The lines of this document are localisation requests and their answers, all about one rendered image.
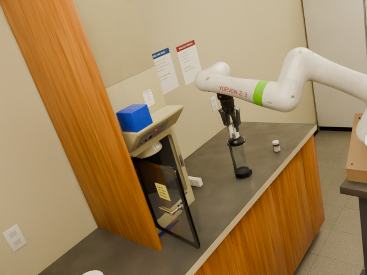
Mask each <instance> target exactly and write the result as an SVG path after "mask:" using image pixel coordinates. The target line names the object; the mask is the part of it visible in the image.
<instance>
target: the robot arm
mask: <svg viewBox="0 0 367 275"><path fill-rule="evenodd" d="M307 81H313V82H316V83H320V84H323V85H326V86H329V87H331V88H334V89H337V90H339V91H342V92H344V93H347V94H349V95H351V96H353V97H356V98H358V99H360V100H362V101H364V102H365V103H366V108H365V111H364V113H363V115H362V117H361V118H360V120H359V122H358V124H357V127H356V136H357V138H358V139H359V141H360V142H361V143H363V144H364V145H365V146H366V147H367V75H366V74H363V73H360V72H357V71H354V70H352V69H349V68H346V67H343V66H341V65H339V64H336V63H334V62H332V61H330V60H328V59H326V58H324V57H322V56H320V55H318V54H316V53H314V52H312V51H311V50H309V49H307V48H305V47H297V48H295V49H292V50H290V52H289V53H288V54H287V55H286V57H285V60H284V63H283V67H282V70H281V73H280V76H279V78H278V81H277V82H274V81H265V80H253V79H241V78H237V77H231V69H230V66H229V65H228V64H227V63H225V62H217V63H215V64H213V65H212V66H210V67H209V68H207V69H204V70H202V71H200V72H199V73H198V74H197V75H196V76H195V79H194V83H195V86H196V87H197V88H198V89H199V90H200V91H203V92H213V93H216V94H217V99H218V100H220V103H221V106H222V108H221V109H219V110H218V111H219V113H220V115H221V118H222V121H223V124H224V126H225V125H226V126H227V128H228V131H229V133H230V138H232V137H233V136H232V133H233V128H234V132H235V137H236V139H237V138H238V137H239V136H240V135H239V125H241V119H240V108H238V109H237V108H236V107H235V105H234V98H233V97H236V98H239V99H242V100H245V101H247V102H250V103H252V104H256V105H259V106H262V107H265V108H268V109H272V110H275V111H279V112H290V111H292V110H294V109H295V108H296V107H297V106H298V104H299V102H300V98H301V94H302V91H303V87H304V85H305V83H306V82H307ZM230 116H231V118H232V121H233V124H234V127H232V125H231V123H230Z"/></svg>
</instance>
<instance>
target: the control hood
mask: <svg viewBox="0 0 367 275"><path fill-rule="evenodd" d="M183 109H184V105H167V106H165V107H163V108H161V109H160V110H158V111H156V112H154V113H153V114H151V118H152V121H153V123H152V124H150V125H149V126H147V127H146V128H144V129H142V130H141V131H139V132H137V133H135V132H126V131H122V132H121V133H122V136H123V139H124V141H125V144H126V147H127V149H128V153H131V152H133V151H135V150H136V148H137V145H138V143H139V141H140V138H141V137H142V136H144V135H145V134H147V133H149V132H150V131H152V130H154V129H155V128H157V127H158V126H160V125H161V124H163V123H164V122H166V121H167V120H169V122H168V124H167V126H166V128H165V130H166V129H168V128H169V127H171V126H172V125H174V124H175V123H176V122H177V120H178V118H179V116H180V114H181V113H182V111H183Z"/></svg>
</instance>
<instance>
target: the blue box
mask: <svg viewBox="0 0 367 275"><path fill-rule="evenodd" d="M116 114H117V118H118V120H119V123H120V126H121V128H122V131H126V132H135V133H137V132H139V131H141V130H142V129H144V128H146V127H147V126H149V125H150V124H152V123H153V121H152V118H151V115H150V112H149V108H148V106H147V104H132V105H130V106H128V107H126V108H124V109H122V110H121V111H119V112H117V113H116Z"/></svg>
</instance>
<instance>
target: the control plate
mask: <svg viewBox="0 0 367 275"><path fill-rule="evenodd" d="M168 122H169V120H167V121H166V122H164V123H163V124H161V125H160V126H158V127H157V128H155V129H154V130H152V131H150V132H149V133H147V134H145V135H144V136H142V137H141V138H140V141H139V143H138V145H137V148H138V147H140V146H141V145H143V144H144V143H146V142H148V141H149V140H151V139H152V138H154V137H155V136H156V135H158V134H159V133H161V132H163V131H164V130H165V128H166V126H167V124H168ZM155 130H156V131H155ZM161 130H162V131H161ZM158 132H159V133H158ZM154 134H156V135H154ZM151 135H152V137H151V139H149V138H150V136H151ZM146 139H147V141H146V142H145V140H146ZM141 143H142V144H141Z"/></svg>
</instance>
